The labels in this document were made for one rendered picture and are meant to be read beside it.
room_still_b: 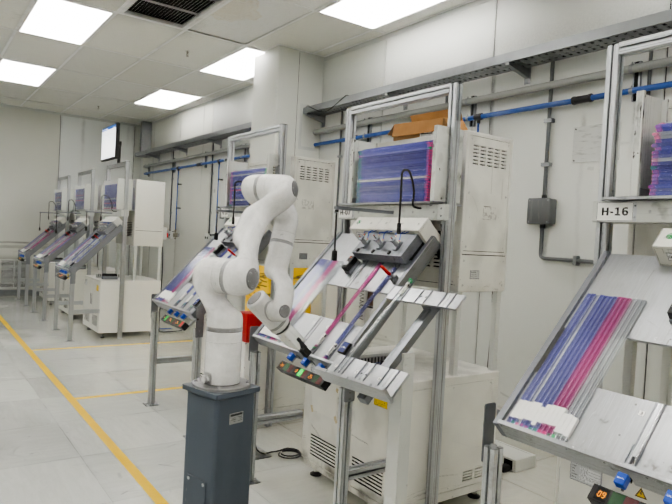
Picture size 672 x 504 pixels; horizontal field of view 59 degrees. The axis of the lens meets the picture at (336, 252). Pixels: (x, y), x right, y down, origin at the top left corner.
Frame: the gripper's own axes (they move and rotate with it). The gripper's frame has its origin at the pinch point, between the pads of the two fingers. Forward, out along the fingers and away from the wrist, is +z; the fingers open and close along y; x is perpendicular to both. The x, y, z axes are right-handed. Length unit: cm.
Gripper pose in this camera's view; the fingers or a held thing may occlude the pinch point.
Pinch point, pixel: (305, 351)
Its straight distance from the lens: 234.6
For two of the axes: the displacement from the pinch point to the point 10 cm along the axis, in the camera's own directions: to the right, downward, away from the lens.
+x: 5.9, -7.2, 3.8
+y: 5.8, 0.5, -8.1
